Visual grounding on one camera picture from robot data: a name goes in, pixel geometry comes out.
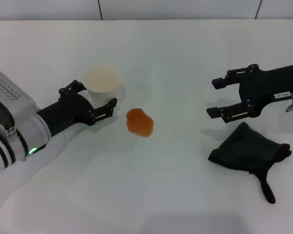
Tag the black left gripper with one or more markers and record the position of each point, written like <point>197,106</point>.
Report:
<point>68,109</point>

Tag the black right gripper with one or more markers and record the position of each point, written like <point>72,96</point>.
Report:
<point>273,85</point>

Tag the white paper cup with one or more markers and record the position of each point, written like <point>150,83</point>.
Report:
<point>101,80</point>

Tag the dark rag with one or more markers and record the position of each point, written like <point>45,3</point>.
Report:
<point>244,146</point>

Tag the brown water stain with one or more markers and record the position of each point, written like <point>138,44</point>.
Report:
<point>139,122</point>

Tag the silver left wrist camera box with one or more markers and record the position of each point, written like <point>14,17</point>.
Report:
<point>9,102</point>

